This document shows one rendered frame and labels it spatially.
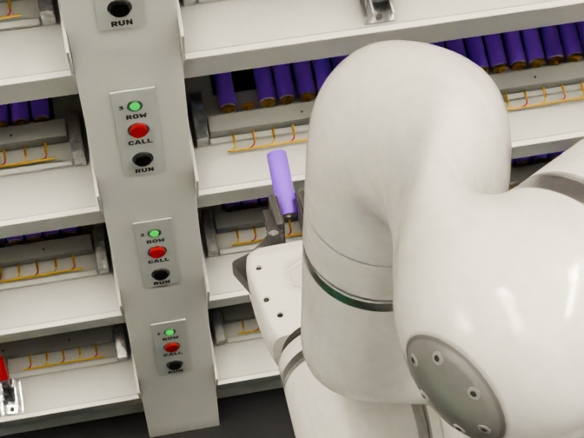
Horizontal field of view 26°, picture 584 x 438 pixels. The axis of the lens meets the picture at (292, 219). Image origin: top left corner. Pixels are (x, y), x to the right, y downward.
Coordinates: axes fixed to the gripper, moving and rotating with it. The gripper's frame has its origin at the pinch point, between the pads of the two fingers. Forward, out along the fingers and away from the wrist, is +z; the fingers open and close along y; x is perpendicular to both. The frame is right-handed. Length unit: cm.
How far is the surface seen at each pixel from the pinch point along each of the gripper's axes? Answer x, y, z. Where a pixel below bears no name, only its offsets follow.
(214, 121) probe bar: 3.3, 4.3, 18.7
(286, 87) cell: 2.3, -3.6, 21.0
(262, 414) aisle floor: 59, 2, 23
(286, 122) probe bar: 4.0, -2.9, 17.7
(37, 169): 5.6, 22.4, 18.2
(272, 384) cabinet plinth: 57, -1, 26
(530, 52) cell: 2.7, -29.6, 21.0
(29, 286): 25.8, 26.7, 21.8
